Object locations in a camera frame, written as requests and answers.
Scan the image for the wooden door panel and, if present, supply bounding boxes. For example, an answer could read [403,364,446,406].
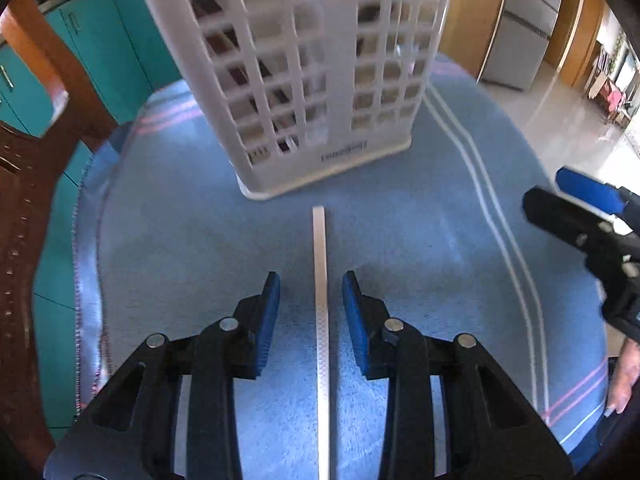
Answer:
[439,0,506,80]

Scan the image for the person's hand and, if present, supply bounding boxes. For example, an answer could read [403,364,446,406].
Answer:
[604,338,639,417]

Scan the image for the teal kitchen cabinets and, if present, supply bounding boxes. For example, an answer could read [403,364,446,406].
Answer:
[1,0,179,440]

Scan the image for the blue striped tablecloth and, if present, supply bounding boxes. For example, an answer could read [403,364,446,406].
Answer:
[74,58,608,479]

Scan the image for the grey refrigerator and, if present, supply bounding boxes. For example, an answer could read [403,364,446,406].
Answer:
[482,0,561,91]

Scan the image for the white plastic utensil basket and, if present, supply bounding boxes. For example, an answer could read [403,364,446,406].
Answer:
[144,0,450,200]

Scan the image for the white flat utensil handle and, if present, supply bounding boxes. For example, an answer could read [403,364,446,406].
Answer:
[311,206,331,480]

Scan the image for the brown wooden chair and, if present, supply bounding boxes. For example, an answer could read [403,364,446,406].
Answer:
[1,0,117,479]

